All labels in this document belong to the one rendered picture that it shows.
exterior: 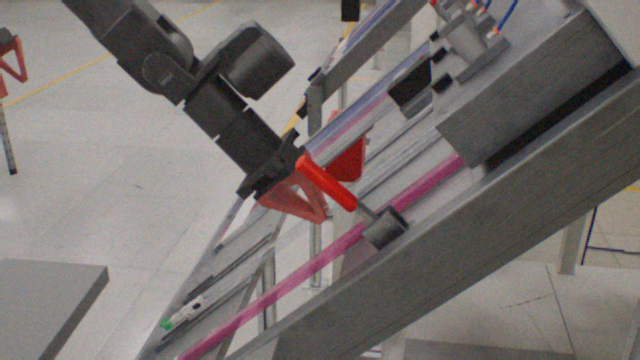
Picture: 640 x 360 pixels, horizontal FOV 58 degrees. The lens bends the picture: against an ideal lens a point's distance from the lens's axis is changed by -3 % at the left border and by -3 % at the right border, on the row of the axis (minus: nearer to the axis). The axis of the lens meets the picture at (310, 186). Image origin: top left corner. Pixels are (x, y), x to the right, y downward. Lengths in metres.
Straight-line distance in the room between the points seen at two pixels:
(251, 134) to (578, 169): 0.35
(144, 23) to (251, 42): 0.11
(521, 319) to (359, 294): 0.67
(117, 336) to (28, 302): 0.87
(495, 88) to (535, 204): 0.09
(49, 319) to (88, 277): 0.14
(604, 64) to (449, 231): 0.16
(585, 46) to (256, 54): 0.33
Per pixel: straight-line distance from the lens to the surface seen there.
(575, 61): 0.46
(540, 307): 1.18
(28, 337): 1.17
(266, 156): 0.65
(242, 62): 0.64
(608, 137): 0.44
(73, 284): 1.28
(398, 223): 0.49
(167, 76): 0.63
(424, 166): 0.60
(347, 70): 1.92
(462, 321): 1.10
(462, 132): 0.47
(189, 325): 0.85
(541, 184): 0.45
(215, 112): 0.65
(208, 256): 1.06
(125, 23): 0.63
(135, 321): 2.15
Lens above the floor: 1.28
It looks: 25 degrees down
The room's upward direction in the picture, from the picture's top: straight up
